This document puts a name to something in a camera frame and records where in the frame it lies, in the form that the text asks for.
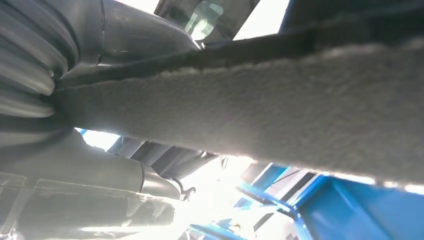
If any blue metal shelf rack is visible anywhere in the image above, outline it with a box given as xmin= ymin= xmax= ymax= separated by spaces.
xmin=79 ymin=128 xmax=424 ymax=240

